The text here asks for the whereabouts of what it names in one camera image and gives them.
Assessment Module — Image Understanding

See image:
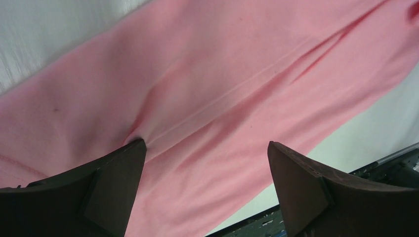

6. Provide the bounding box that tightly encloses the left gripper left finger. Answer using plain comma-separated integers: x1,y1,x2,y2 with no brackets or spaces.
0,139,147,237

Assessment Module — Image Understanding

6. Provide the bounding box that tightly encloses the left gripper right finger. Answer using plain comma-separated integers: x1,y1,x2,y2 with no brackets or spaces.
267,141,419,237

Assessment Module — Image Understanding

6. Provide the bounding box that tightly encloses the light pink t shirt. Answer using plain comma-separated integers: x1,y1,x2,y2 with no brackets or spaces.
0,0,419,237

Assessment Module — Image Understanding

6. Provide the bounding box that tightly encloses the aluminium frame rail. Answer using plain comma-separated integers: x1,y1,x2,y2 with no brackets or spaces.
376,143,419,165

